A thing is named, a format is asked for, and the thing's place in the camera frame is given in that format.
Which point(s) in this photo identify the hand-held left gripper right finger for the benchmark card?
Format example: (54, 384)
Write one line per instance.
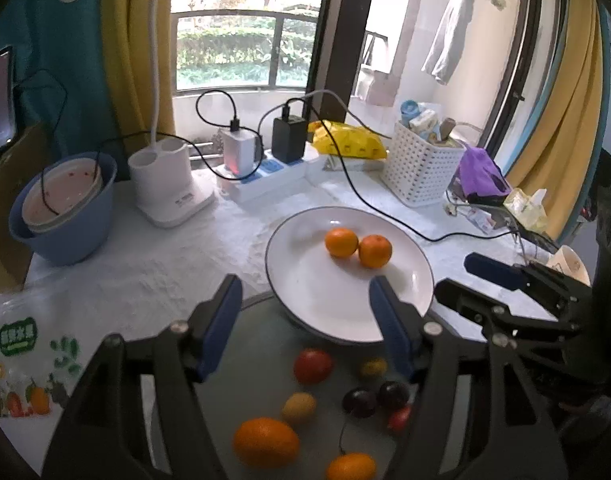
(391, 332)

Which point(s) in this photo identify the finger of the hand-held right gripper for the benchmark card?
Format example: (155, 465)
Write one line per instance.
(465, 300)
(493, 271)

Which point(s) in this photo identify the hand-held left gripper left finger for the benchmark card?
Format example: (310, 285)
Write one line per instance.
(219, 332)

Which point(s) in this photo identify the brown longan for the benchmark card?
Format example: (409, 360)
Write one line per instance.
(374, 367)

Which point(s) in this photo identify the dark purple plum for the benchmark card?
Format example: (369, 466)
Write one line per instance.
(393, 394)
(359, 402)

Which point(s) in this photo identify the white round plate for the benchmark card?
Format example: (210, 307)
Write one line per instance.
(325, 287)

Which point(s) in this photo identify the red tomato with stem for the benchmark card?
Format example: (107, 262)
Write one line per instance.
(313, 366)

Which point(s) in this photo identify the small red tomato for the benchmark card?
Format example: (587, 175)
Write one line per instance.
(399, 418)

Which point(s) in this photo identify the yellow longan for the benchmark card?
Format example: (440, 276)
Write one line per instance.
(299, 406)

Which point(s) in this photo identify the large orange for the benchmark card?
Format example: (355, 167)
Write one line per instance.
(266, 441)

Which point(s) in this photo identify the medium orange mandarin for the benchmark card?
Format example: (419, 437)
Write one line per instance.
(350, 467)

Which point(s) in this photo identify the cream paper cup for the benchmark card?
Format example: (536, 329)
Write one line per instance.
(570, 262)

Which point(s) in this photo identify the small white label packet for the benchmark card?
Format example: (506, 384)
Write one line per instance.
(483, 220)

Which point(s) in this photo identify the yellow tissue pack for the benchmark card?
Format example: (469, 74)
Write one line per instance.
(525, 207)

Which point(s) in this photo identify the small orange mandarin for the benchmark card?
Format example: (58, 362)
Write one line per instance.
(375, 251)
(341, 242)

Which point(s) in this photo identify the white textured tablecloth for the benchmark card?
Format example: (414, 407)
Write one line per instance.
(150, 265)

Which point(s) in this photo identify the purple cloth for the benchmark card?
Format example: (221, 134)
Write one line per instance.
(478, 170)

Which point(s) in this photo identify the white plastic basket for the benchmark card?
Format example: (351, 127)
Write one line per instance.
(420, 170)

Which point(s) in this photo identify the white desk lamp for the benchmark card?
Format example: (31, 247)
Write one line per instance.
(170, 195)

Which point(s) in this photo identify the brown packet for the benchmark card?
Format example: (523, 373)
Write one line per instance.
(446, 129)

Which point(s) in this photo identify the yellow curtain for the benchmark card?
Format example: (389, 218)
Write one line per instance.
(128, 60)
(560, 125)

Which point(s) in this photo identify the white power strip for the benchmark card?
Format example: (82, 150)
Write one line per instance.
(265, 186)

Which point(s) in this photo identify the pale printed packet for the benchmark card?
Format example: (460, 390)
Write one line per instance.
(424, 122)

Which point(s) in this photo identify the blue plastic bowl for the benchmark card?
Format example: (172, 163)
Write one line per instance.
(75, 242)

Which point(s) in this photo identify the white charger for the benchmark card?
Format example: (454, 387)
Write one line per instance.
(240, 152)

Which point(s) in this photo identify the blue cap bottle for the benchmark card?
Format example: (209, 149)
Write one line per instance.
(409, 110)

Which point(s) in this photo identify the fruit print plastic bag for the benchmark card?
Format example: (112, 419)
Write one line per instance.
(30, 340)

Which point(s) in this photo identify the yellow snack bag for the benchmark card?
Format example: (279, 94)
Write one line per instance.
(350, 142)

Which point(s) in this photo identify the black charger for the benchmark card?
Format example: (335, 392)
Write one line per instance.
(288, 137)

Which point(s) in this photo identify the white inner bowl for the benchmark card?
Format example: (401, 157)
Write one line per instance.
(60, 195)

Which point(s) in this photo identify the hanging grey garment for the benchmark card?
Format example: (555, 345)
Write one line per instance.
(450, 35)

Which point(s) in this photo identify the balcony railing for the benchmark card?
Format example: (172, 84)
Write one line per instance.
(273, 50)

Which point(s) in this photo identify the teal curtain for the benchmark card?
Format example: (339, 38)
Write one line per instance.
(50, 40)

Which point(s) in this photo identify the dark window post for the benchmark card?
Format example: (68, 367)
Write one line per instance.
(340, 35)

